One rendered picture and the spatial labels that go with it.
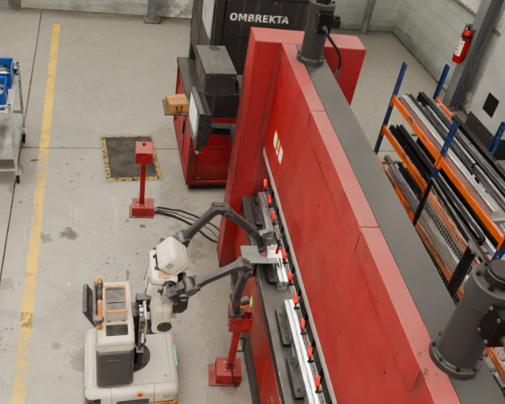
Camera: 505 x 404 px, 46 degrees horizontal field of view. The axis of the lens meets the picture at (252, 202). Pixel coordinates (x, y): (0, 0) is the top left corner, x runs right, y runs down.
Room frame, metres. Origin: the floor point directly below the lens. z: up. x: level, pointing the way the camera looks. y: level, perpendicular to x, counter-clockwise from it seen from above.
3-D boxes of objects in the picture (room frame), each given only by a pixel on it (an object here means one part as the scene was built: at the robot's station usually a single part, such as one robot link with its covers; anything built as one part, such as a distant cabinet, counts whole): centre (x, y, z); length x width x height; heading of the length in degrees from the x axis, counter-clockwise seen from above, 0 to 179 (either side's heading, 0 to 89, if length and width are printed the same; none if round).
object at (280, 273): (3.27, -0.28, 0.92); 0.39 x 0.06 x 0.10; 15
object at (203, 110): (4.33, 0.57, 1.42); 0.45 x 0.12 x 0.36; 20
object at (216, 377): (2.89, -0.04, 0.06); 0.25 x 0.20 x 0.12; 101
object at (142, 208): (4.66, 1.11, 0.41); 0.25 x 0.20 x 0.83; 105
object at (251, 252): (3.28, -0.12, 1.00); 0.26 x 0.18 x 0.01; 105
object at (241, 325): (2.90, -0.07, 0.75); 0.20 x 0.16 x 0.18; 11
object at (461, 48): (8.38, -2.51, 1.04); 0.18 x 0.17 x 0.56; 19
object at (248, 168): (4.31, -0.18, 1.15); 0.85 x 0.25 x 2.30; 105
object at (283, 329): (2.72, -0.37, 0.89); 0.30 x 0.05 x 0.03; 15
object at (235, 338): (2.90, -0.07, 0.39); 0.05 x 0.05 x 0.54; 11
